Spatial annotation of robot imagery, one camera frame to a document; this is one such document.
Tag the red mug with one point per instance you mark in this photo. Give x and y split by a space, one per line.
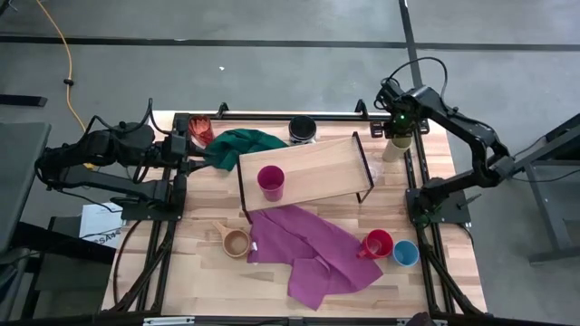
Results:
378 244

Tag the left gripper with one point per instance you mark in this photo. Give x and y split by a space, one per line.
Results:
176 146

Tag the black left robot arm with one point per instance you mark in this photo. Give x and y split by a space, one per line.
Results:
104 183

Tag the grey side table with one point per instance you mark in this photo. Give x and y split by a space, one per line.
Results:
20 181

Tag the black metal stand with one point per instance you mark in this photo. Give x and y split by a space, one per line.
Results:
546 213

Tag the magenta plastic cup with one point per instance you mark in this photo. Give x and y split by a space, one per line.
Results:
271 183

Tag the wooden shelf with black frame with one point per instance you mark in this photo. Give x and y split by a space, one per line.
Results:
317 174

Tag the orange patterned glass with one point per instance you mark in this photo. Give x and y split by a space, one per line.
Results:
201 129

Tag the purple cloth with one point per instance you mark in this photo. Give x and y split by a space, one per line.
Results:
312 258

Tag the black metal table frame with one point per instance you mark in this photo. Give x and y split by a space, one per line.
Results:
272 117

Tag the blue cup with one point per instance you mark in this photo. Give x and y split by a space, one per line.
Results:
405 253

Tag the white mug with black squiggles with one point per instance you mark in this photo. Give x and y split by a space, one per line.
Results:
302 129

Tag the tall beige cup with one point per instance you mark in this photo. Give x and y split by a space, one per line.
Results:
396 151

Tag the green cloth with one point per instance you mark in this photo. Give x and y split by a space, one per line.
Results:
235 145

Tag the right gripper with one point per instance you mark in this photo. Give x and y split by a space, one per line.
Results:
401 113

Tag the black floor strip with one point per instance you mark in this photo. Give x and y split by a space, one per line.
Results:
22 100

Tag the black equipment cart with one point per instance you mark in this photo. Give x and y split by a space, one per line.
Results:
68 280

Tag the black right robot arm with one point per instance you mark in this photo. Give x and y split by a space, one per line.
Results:
466 127

